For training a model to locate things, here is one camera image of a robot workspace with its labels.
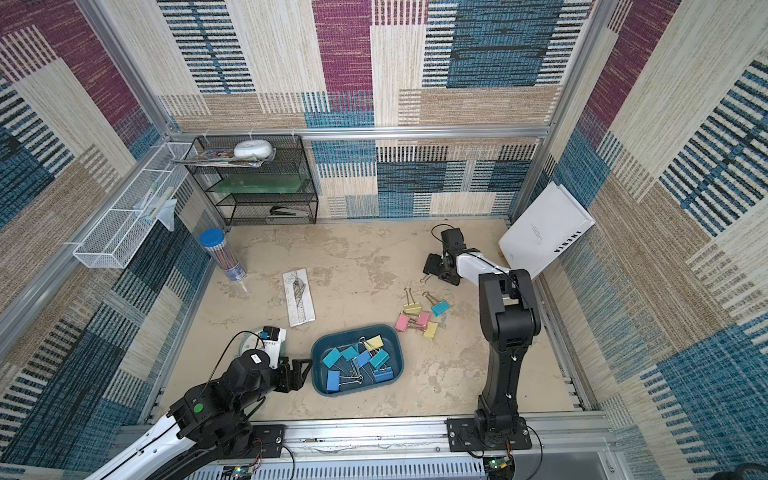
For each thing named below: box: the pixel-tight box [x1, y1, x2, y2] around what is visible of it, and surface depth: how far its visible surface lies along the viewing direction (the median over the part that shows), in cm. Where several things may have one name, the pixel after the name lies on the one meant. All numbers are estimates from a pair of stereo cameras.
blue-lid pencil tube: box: [199, 228, 247, 282], surface depth 96 cm
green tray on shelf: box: [208, 173, 308, 194], surface depth 101 cm
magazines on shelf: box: [171, 148, 277, 168], surface depth 83 cm
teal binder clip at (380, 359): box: [369, 348, 391, 370], surface depth 86 cm
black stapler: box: [269, 206, 310, 216], surface depth 111 cm
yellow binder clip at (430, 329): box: [423, 321, 439, 338], surface depth 91 cm
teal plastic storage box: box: [311, 324, 405, 397], surface depth 86 cm
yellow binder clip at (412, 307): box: [403, 287, 422, 316], surface depth 99 cm
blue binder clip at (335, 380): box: [326, 370, 364, 392], surface depth 84 cm
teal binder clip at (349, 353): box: [340, 346, 359, 361], surface depth 87 cm
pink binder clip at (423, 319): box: [416, 311, 430, 329], surface depth 93 cm
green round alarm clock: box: [239, 327, 268, 358], surface depth 69 cm
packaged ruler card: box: [282, 267, 316, 328], surface depth 101 cm
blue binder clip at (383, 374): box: [374, 364, 394, 383], surface depth 84 cm
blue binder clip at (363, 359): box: [357, 350, 371, 369], surface depth 87 cm
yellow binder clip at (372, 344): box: [359, 334, 384, 357], surface depth 89 cm
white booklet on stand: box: [499, 182, 596, 279], surface depth 90 cm
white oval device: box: [233, 139, 273, 161], surface depth 91 cm
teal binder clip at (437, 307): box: [422, 291, 451, 317], surface depth 99 cm
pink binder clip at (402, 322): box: [394, 311, 416, 332], surface depth 93 cm
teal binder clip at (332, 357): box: [322, 347, 342, 369], surface depth 87 cm
